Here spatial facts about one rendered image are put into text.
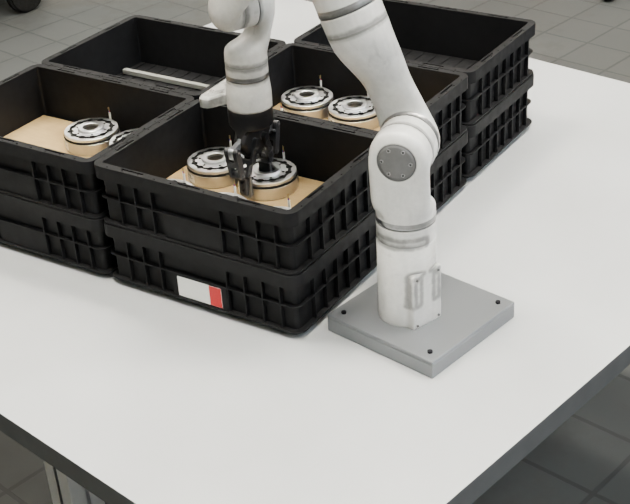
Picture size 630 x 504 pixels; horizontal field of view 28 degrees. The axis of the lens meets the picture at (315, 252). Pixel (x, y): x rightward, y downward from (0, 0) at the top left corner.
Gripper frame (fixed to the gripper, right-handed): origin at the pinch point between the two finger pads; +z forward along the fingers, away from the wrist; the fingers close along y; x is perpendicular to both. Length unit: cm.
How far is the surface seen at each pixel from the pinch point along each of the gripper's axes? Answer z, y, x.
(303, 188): 2.5, 5.2, -6.1
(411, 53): 3, 68, 5
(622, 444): 85, 63, -49
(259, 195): 1.5, -1.8, -1.7
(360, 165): -6.9, 0.8, -20.1
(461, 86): -6.7, 36.5, -21.3
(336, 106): -0.6, 31.3, 2.1
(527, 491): 85, 39, -37
